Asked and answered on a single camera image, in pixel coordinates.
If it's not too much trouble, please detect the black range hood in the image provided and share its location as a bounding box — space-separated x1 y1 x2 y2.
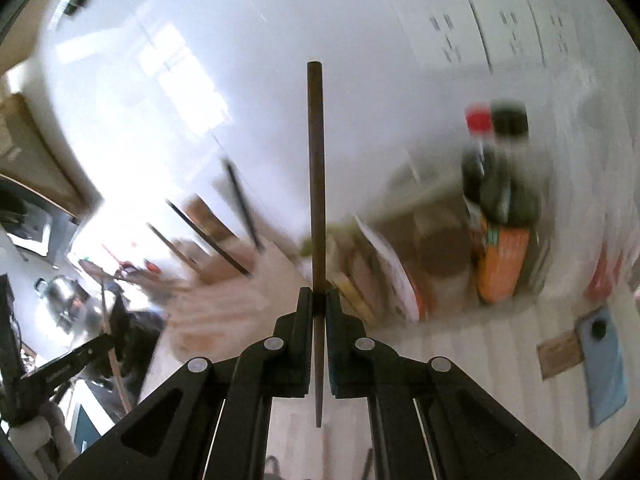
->
1 177 78 264

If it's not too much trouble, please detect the dark brown chopstick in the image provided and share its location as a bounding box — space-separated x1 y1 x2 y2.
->
166 200 250 276
222 158 264 252
307 61 326 429

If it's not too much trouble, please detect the cream utensil holder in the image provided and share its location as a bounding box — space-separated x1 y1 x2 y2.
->
165 238 309 362

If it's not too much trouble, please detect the black chopstick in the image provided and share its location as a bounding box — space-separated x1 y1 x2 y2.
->
146 223 198 272

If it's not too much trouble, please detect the black cap sauce bottle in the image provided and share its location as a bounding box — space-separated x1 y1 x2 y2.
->
476 101 541 304

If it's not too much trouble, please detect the clear seasoning organizer tray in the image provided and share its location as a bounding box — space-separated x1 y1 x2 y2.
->
299 159 551 326

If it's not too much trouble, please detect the clear plastic bag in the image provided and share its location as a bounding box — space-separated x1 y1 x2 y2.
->
542 60 639 301

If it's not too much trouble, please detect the steel steamer pot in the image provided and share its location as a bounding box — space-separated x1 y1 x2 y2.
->
34 274 99 334

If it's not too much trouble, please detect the white wall socket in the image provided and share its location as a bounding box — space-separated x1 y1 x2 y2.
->
470 0 542 70
395 0 490 77
529 3 580 66

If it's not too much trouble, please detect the white wall socket middle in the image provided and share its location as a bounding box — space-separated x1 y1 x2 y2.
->
470 0 542 70

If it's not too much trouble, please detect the blue smartphone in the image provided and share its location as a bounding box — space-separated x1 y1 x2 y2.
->
576 304 628 428

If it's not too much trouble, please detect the white wall socket left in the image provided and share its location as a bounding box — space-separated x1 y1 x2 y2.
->
395 0 490 77

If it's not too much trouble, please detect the red cap soy bottle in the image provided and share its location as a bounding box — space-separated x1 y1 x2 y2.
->
461 104 495 218

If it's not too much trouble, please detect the white paper packet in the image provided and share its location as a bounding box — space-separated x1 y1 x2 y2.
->
355 216 424 324

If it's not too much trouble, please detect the white wall socket right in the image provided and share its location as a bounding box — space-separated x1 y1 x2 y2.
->
529 3 580 66

